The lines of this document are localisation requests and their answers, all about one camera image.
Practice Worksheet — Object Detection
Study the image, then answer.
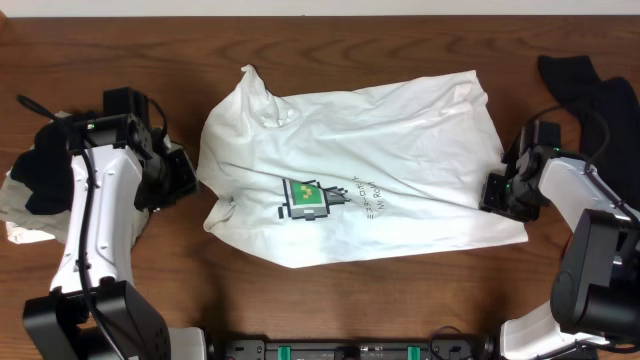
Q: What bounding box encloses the white printed t-shirt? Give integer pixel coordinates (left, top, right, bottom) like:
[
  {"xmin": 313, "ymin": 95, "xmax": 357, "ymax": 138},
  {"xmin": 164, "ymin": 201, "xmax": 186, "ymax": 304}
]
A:
[{"xmin": 197, "ymin": 65, "xmax": 527, "ymax": 268}]

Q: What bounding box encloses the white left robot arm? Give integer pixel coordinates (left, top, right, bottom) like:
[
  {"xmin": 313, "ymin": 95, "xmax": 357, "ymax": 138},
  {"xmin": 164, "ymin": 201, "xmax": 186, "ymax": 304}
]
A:
[{"xmin": 23, "ymin": 113, "xmax": 207, "ymax": 359}]

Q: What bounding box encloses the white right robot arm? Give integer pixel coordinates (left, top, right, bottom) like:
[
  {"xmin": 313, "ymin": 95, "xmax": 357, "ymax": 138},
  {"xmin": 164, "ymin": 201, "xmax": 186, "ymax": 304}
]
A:
[{"xmin": 479, "ymin": 145, "xmax": 639, "ymax": 359}]

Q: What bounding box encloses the folded black garment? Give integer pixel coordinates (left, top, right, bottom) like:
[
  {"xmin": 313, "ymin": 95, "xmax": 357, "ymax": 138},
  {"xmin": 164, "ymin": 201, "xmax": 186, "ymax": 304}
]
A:
[{"xmin": 10, "ymin": 123, "xmax": 74, "ymax": 215}]

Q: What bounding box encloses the black garment at right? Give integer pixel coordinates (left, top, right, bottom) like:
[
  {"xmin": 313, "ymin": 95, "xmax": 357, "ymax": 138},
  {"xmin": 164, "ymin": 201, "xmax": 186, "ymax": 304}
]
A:
[{"xmin": 538, "ymin": 55, "xmax": 639, "ymax": 210}]

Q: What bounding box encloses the folded beige garment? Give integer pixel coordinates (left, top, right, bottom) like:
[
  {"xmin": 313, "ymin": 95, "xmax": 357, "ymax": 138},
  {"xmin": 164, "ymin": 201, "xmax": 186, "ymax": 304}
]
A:
[{"xmin": 0, "ymin": 110, "xmax": 74, "ymax": 244}]

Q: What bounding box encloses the folded white garment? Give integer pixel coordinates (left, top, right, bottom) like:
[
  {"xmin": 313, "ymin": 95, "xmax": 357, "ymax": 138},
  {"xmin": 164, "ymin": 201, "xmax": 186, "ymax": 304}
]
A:
[{"xmin": 4, "ymin": 169, "xmax": 56, "ymax": 246}]

